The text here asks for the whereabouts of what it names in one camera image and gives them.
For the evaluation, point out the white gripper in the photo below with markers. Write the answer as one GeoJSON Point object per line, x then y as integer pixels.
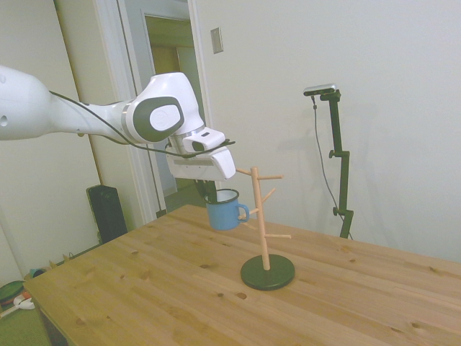
{"type": "Point", "coordinates": [201, 167]}

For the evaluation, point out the grey exterior camera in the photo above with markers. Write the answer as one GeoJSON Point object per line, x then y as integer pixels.
{"type": "Point", "coordinates": [320, 89]}

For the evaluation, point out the wooden mug tree black base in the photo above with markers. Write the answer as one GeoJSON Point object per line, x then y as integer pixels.
{"type": "Point", "coordinates": [264, 252]}

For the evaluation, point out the metal wall switch plate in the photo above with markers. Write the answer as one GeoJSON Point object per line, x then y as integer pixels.
{"type": "Point", "coordinates": [216, 40]}

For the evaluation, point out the black jointed camera stand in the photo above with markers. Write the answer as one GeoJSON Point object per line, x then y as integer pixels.
{"type": "Point", "coordinates": [342, 162]}

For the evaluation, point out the blue enamel mug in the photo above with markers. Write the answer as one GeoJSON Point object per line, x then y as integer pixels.
{"type": "Point", "coordinates": [223, 214]}

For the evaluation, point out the green round floor object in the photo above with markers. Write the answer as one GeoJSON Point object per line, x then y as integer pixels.
{"type": "Point", "coordinates": [11, 292]}

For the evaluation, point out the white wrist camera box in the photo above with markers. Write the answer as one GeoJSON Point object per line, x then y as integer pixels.
{"type": "Point", "coordinates": [205, 138]}

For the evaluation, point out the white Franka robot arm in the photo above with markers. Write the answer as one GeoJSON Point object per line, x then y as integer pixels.
{"type": "Point", "coordinates": [108, 115]}

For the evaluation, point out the white floor object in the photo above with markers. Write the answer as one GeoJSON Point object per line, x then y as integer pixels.
{"type": "Point", "coordinates": [24, 304]}

